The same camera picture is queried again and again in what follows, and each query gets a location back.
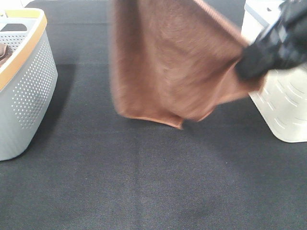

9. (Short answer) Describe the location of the white basket with grey rim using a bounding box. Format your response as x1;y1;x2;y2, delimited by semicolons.
241;0;307;143

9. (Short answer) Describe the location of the brown microfiber towel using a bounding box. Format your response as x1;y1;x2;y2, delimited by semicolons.
109;0;264;128

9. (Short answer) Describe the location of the grey perforated basket orange rim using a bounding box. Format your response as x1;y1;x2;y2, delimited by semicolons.
0;8;58;161

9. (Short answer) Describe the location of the brown towel in grey basket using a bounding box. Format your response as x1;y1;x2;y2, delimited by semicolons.
0;44;12;67

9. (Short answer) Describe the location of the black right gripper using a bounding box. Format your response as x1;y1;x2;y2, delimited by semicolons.
235;0;307;80

